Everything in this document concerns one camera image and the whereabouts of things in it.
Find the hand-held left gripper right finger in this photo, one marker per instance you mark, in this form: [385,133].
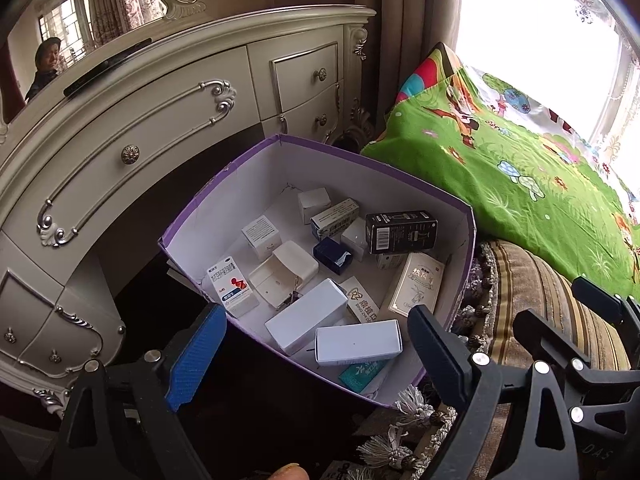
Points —
[437,352]

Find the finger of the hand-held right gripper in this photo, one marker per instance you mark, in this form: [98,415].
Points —
[600,297]
[540,335]

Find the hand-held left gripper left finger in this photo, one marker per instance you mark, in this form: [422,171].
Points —
[195,355]

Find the beige box brown print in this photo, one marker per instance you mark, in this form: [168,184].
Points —
[415,285]

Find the white medicine box red figure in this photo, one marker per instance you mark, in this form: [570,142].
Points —
[235,290]

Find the long white box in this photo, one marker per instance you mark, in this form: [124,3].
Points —
[357,342]

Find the teal box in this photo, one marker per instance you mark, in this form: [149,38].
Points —
[360,375]

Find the white box yellow print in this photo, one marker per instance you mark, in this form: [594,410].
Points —
[357,297]

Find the white box pink mark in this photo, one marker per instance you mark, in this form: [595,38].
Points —
[305,317]

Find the white plastic case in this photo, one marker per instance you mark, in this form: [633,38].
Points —
[285,270]

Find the black box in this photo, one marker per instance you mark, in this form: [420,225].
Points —
[400,230]

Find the small white box brown print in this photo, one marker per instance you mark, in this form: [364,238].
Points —
[260,235]

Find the dark blue box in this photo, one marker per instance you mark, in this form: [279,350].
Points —
[327,252]

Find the white box blue print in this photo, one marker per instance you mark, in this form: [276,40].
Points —
[335,217]

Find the purple cardboard box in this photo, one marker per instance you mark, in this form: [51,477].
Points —
[390,180]

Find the person's left hand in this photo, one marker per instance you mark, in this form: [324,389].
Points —
[291,473]

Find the tasselled cover fringe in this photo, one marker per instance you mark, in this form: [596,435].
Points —
[400,455]

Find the green cartoon printed cloth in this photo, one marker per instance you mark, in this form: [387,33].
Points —
[525,195]

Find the white carved dresser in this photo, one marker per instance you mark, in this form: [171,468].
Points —
[150,125]

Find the white lace curtain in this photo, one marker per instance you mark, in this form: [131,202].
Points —
[585,10]

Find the black bar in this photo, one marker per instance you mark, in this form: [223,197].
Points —
[107,67]

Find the pink brown curtain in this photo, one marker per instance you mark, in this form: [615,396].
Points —
[410,10]

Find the dresser mirror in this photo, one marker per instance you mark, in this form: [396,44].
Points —
[100,5]

